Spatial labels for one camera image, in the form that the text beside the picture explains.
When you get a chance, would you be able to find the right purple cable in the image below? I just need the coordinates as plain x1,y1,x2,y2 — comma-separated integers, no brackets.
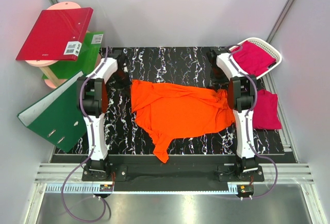
224,44,278,199

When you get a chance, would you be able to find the red ring binder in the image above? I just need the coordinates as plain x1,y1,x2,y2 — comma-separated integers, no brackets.
16,7,93,61

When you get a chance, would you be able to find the aluminium rail frame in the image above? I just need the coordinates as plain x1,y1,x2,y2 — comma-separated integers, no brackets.
23,141,328,224

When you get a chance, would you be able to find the pink wooden stool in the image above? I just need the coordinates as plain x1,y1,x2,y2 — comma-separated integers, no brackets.
22,0,103,89

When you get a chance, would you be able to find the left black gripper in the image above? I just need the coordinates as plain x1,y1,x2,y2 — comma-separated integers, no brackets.
112,70,132,97

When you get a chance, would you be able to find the white plastic laundry basket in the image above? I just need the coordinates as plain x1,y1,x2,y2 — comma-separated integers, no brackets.
229,37,282,79

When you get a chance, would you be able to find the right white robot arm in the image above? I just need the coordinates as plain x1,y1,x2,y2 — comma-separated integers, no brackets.
206,45,258,181

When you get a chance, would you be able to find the purple cable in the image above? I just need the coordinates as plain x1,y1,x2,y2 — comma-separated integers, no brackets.
224,44,278,199
61,45,111,222

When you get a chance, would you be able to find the folded pink t shirt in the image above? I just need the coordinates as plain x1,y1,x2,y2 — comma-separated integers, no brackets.
252,89,282,130

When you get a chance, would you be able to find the dark green ring binder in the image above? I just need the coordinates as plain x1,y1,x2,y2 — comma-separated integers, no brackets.
18,71,87,152

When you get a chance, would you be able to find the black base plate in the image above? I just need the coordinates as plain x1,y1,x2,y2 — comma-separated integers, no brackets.
82,164,265,182

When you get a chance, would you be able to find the pink t shirt in basket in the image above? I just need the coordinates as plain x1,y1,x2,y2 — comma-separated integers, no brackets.
230,41,276,77

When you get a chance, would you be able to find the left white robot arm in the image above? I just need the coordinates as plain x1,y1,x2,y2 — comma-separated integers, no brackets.
77,50,131,181

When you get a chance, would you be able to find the light green folder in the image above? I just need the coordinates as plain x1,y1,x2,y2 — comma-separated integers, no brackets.
49,31,104,80

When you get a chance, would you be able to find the orange t shirt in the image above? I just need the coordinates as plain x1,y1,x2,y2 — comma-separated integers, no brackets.
130,79,235,163

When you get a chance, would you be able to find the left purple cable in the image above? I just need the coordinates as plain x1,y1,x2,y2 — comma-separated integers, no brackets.
61,45,111,222

